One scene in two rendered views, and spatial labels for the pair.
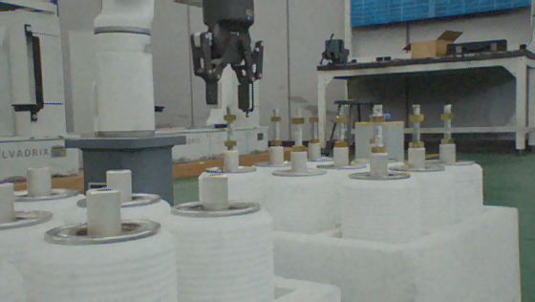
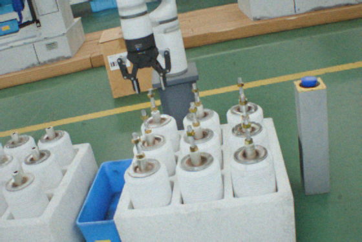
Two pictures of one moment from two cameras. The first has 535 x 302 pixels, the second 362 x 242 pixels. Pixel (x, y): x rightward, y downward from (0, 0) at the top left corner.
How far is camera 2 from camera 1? 1.12 m
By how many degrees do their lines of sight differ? 65
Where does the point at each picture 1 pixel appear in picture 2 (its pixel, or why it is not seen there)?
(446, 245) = (153, 217)
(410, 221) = (139, 198)
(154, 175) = (174, 98)
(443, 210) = (191, 193)
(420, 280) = (121, 229)
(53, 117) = not seen: outside the picture
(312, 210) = not seen: hidden behind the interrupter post
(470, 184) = (242, 177)
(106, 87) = not seen: hidden behind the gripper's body
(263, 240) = (15, 201)
